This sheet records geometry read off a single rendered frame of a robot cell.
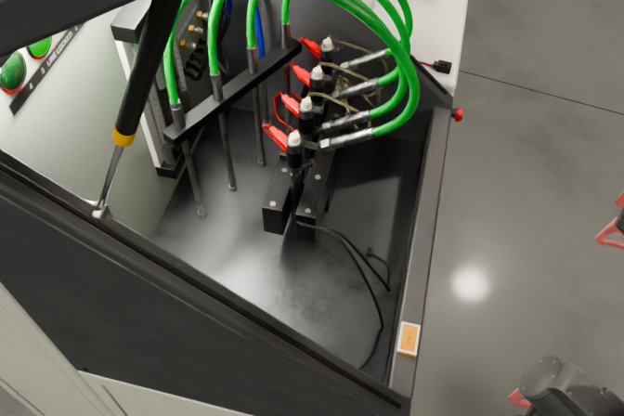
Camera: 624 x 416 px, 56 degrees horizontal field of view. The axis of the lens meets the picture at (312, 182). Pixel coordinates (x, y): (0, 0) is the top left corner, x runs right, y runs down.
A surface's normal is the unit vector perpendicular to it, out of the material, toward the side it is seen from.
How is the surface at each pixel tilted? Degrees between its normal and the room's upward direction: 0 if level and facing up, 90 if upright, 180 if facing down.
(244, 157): 0
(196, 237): 0
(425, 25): 0
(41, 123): 90
